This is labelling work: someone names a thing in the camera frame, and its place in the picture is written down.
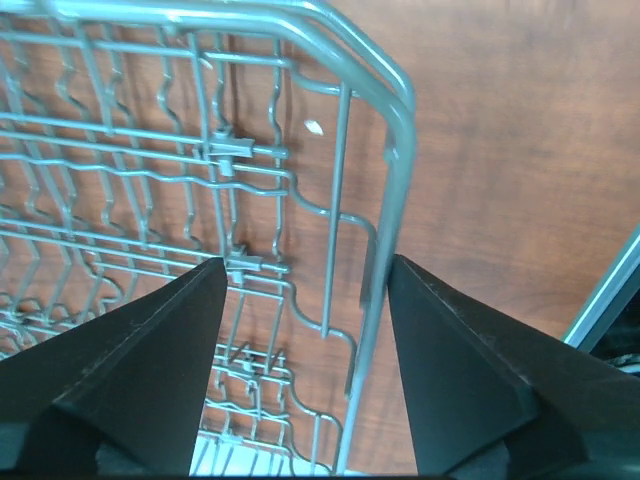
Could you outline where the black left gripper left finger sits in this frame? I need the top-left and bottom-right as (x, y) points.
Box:
(1, 258), (227, 475)

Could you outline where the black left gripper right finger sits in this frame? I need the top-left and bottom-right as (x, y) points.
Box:
(387, 255), (639, 478)

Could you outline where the grey wire dish rack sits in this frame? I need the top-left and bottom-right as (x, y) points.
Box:
(1, 1), (416, 476)

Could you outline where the aluminium mounting rail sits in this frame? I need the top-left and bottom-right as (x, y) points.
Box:
(563, 227), (639, 352)

